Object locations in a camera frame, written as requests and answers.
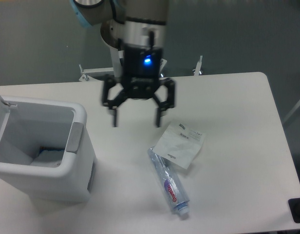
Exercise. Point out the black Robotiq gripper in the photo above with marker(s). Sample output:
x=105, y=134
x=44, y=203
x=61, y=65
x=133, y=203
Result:
x=140, y=80

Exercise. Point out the white push-top trash can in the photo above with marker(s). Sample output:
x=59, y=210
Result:
x=26, y=125

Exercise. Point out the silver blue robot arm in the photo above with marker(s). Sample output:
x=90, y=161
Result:
x=136, y=29

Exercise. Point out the white trash inside can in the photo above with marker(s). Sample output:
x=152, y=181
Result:
x=48, y=157

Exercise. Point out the clear plastic packaging bag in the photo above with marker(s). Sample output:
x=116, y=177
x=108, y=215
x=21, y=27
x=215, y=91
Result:
x=179, y=144

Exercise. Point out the crushed clear plastic bottle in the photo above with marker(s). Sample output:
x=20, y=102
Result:
x=174, y=191

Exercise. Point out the black clamp at table edge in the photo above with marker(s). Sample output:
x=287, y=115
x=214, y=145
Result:
x=294, y=205

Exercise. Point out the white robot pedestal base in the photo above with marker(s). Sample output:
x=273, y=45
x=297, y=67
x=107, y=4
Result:
x=98, y=74

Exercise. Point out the white frame at right edge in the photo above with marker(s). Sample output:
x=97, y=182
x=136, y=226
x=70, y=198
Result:
x=292, y=115

